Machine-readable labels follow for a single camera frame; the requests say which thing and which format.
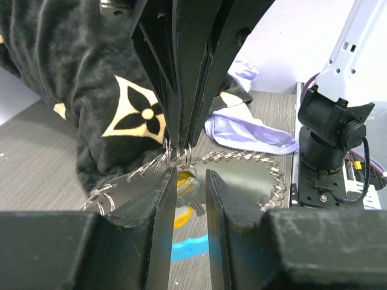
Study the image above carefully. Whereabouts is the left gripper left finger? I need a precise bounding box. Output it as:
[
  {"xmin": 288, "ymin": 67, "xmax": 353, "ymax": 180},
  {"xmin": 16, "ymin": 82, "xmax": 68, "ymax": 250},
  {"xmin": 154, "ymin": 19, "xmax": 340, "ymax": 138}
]
[{"xmin": 1, "ymin": 168, "xmax": 177, "ymax": 289}]

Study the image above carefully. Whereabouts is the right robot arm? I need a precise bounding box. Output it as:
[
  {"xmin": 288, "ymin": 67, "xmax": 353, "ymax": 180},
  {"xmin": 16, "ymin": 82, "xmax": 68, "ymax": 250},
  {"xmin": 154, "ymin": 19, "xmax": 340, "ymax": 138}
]
[{"xmin": 131, "ymin": 1, "xmax": 386, "ymax": 208}]

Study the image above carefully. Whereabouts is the blue handled key ring organizer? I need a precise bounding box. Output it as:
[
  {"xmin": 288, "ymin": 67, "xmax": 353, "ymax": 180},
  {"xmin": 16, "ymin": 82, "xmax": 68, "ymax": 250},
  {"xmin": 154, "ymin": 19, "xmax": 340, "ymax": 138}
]
[{"xmin": 82, "ymin": 150, "xmax": 287, "ymax": 263}]

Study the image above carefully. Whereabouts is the lavender cloth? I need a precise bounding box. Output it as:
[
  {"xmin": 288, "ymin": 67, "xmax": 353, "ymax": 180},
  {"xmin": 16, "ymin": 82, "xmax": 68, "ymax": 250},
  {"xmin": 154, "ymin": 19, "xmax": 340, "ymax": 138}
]
[{"xmin": 204, "ymin": 53, "xmax": 299, "ymax": 155}]

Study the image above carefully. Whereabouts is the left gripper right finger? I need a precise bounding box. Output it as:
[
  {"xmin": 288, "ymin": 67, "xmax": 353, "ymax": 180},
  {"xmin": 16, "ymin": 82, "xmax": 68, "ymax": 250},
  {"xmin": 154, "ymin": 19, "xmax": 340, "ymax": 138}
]
[{"xmin": 206, "ymin": 170, "xmax": 386, "ymax": 289}]

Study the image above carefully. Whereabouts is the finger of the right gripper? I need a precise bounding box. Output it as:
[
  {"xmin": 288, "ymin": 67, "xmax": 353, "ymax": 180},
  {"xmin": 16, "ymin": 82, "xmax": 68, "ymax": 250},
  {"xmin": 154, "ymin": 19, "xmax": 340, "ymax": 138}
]
[
  {"xmin": 131, "ymin": 1, "xmax": 224, "ymax": 148},
  {"xmin": 184, "ymin": 0, "xmax": 273, "ymax": 147}
]

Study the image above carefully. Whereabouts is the black floral blanket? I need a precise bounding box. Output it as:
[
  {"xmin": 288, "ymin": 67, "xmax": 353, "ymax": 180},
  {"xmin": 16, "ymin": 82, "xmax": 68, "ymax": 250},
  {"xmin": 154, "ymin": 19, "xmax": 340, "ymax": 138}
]
[{"xmin": 0, "ymin": 0, "xmax": 253, "ymax": 194}]

